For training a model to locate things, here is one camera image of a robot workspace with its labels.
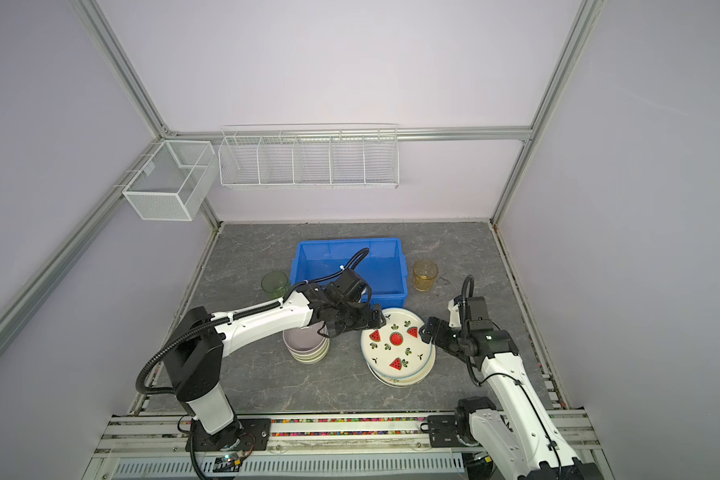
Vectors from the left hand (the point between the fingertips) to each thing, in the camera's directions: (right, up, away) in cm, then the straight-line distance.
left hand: (374, 329), depth 81 cm
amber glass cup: (+18, +14, +23) cm, 32 cm away
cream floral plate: (+9, -13, -2) cm, 16 cm away
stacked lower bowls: (-16, -6, -4) cm, 18 cm away
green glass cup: (-33, +10, +19) cm, 39 cm away
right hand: (+17, -2, 0) cm, 17 cm away
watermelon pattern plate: (+5, -7, +2) cm, 9 cm away
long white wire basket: (-19, +52, +17) cm, 58 cm away
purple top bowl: (-17, -1, -6) cm, 18 cm away
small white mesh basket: (-67, +45, +19) cm, 83 cm away
